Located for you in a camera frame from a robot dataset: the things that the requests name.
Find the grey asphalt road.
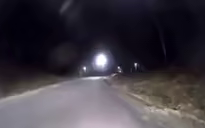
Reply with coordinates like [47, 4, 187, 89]
[0, 76, 164, 128]

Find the grass verge with leaves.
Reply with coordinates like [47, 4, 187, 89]
[104, 69, 205, 128]

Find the dark grass verge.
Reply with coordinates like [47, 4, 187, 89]
[0, 71, 79, 101]

